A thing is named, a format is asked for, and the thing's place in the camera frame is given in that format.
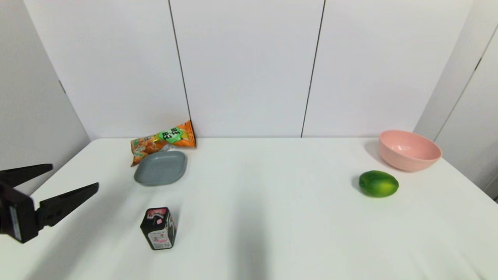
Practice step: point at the grey square plate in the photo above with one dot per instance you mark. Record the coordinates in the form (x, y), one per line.
(161, 169)

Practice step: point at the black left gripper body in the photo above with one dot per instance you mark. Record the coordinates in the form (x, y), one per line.
(19, 217)

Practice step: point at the black drink carton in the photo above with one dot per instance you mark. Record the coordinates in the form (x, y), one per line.
(157, 229)

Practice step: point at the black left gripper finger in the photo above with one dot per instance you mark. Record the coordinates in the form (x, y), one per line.
(23, 174)
(62, 204)

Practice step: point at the pink bowl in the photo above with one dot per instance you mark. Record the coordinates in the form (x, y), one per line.
(408, 153)

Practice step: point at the orange cookie snack bag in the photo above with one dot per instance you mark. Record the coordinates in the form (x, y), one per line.
(163, 140)

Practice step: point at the green lime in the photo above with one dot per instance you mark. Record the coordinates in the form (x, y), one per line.
(378, 184)

